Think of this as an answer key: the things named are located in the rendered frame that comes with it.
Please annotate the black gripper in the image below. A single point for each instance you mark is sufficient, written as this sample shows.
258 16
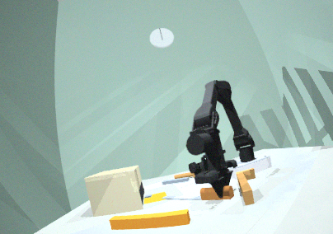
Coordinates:
217 173

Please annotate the cream box-shaped cabinet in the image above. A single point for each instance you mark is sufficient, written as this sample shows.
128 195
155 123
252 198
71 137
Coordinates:
118 191

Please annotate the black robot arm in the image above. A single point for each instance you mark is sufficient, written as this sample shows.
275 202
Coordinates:
205 135

